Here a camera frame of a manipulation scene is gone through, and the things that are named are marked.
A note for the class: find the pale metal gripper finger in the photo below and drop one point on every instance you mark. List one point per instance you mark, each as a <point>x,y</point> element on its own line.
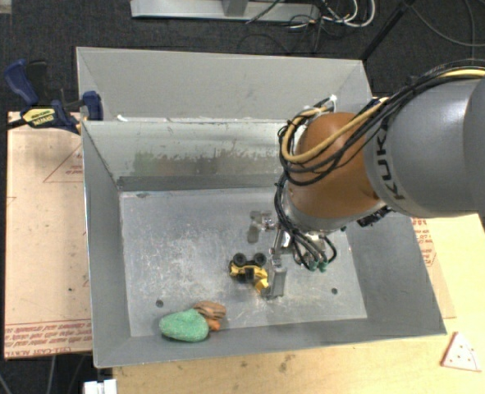
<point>278,281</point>
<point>255,230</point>

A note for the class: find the yellow and black toy vehicle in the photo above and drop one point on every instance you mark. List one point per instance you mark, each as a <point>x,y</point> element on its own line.
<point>245,270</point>

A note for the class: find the grey metal bin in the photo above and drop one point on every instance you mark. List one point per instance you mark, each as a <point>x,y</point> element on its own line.
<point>193,240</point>

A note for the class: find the brown striped toy animal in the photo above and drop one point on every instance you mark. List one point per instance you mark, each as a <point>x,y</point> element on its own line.
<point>211,309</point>

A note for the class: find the green sponge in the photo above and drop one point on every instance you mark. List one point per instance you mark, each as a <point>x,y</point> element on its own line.
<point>184,326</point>

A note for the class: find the white triangular pad with dots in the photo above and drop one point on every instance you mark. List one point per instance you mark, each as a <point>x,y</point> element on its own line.
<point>460,355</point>

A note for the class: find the brown cardboard board, red print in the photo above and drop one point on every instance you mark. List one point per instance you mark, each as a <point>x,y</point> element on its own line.
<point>45,228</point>

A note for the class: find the black cylinder on white bracket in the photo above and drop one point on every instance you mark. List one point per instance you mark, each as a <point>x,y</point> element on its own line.
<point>372,218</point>

